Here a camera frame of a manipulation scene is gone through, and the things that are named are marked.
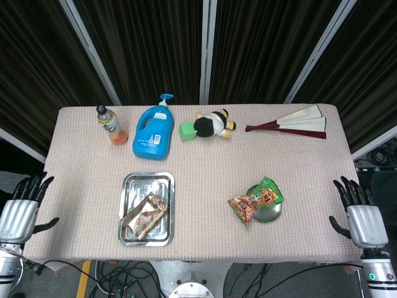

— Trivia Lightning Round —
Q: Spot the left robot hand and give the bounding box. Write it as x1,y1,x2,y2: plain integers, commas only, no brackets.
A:
0,171,60,246

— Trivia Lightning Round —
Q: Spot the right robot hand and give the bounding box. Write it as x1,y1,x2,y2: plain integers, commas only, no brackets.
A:
328,176,390,249

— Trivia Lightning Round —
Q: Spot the green orange snack bag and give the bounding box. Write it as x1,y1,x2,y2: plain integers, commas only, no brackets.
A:
228,176,285,227

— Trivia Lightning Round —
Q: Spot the brown snack packet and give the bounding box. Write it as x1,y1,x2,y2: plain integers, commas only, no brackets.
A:
120,192,170,242

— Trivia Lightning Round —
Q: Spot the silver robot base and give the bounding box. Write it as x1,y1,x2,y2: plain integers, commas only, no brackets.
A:
148,260,233,298

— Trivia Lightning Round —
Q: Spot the round steel plate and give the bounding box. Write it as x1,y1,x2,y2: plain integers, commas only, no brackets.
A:
244,184,285,224

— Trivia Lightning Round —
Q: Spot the red white folding fan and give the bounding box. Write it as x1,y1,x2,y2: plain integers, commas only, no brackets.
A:
245,104,328,140

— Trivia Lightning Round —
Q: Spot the rectangular steel tray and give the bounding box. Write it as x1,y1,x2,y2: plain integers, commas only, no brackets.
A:
117,172,176,247

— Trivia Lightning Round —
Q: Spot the orange drink bottle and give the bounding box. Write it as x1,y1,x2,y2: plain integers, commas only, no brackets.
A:
95,104,129,145

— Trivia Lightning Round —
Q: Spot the black curtain panel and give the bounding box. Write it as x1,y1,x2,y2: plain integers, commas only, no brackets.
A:
0,0,116,156
294,0,397,153
209,0,346,105
73,0,206,106

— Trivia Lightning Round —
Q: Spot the blue detergent pump bottle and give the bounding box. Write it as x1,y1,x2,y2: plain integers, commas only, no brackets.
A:
132,93,175,161

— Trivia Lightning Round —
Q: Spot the pink woven tablecloth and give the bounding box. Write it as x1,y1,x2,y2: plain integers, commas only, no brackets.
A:
23,104,362,264

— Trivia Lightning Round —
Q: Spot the black white plush toy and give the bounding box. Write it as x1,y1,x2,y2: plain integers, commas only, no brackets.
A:
193,108,238,139

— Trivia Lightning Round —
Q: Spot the green foam cube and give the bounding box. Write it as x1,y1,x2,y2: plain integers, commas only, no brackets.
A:
178,122,197,143

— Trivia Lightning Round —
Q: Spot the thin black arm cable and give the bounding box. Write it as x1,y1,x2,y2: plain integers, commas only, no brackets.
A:
23,259,105,288

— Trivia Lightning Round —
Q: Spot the black coiled cable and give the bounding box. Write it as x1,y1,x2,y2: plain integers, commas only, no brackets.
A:
365,148,392,166

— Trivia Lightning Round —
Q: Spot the white partition frame post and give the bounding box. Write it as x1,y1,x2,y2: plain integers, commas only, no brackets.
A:
0,127,47,165
58,0,122,106
352,133,397,161
198,0,218,105
283,0,357,105

